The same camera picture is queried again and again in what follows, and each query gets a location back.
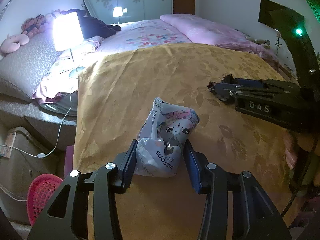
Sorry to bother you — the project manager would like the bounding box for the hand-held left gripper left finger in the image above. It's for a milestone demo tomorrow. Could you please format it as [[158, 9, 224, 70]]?
[[26, 139, 139, 240]]

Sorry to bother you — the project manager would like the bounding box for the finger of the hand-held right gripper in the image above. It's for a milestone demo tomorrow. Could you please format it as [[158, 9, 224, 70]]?
[[211, 82, 302, 103], [225, 76, 300, 88]]

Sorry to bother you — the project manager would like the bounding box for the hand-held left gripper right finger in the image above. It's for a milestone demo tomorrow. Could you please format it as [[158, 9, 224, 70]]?
[[184, 140, 293, 240]]

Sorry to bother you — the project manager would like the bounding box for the cartoon print packet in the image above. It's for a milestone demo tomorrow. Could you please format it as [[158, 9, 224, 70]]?
[[134, 96, 200, 178]]

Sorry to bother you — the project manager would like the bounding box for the pink plastic mesh basket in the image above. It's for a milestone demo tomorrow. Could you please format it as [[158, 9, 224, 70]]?
[[26, 174, 64, 227]]

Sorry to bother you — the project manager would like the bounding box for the yellow patterned blanket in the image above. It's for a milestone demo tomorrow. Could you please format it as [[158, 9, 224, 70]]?
[[72, 42, 300, 240]]

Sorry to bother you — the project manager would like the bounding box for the large pink pillow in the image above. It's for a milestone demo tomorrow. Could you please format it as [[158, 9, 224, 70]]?
[[160, 14, 244, 49]]

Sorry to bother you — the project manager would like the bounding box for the grey mattress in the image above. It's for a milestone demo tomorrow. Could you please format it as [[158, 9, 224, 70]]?
[[40, 92, 78, 117]]

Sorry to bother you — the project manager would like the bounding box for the pink floral bedsheet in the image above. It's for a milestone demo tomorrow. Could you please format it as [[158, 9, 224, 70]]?
[[96, 19, 193, 54]]

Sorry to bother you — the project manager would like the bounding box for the pink satin sheet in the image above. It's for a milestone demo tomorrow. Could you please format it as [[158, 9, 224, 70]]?
[[32, 52, 87, 105]]

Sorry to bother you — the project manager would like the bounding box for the brown nightstand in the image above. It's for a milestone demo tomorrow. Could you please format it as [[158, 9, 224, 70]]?
[[0, 126, 63, 225]]

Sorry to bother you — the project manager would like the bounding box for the floral sliding door wardrobe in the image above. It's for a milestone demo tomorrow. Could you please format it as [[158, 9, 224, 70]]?
[[86, 0, 173, 23]]

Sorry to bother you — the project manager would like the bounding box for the small pink pillow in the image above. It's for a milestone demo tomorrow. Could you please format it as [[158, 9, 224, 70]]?
[[59, 36, 103, 55]]

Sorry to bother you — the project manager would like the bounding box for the dark purple clothing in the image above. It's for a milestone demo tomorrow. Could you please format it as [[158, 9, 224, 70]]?
[[66, 9, 122, 40]]

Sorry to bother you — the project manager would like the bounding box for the grey patterned headboard cushion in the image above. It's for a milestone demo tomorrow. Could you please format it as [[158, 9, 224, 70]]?
[[0, 32, 63, 103]]

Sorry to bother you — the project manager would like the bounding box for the white shade table lamp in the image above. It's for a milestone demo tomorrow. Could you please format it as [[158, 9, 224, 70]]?
[[53, 11, 85, 78]]

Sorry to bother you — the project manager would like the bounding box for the pink neck pillow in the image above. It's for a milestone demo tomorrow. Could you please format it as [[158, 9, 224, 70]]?
[[1, 33, 28, 53]]

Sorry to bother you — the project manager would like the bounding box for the brown plush toy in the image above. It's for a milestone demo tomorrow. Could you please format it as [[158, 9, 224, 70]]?
[[21, 14, 54, 34]]

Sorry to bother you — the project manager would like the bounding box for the white lamp cable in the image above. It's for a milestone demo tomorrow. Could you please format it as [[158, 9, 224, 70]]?
[[0, 92, 73, 158]]

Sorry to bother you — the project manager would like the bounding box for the grey upholstered bed frame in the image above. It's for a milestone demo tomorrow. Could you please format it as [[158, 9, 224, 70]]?
[[0, 92, 78, 140]]

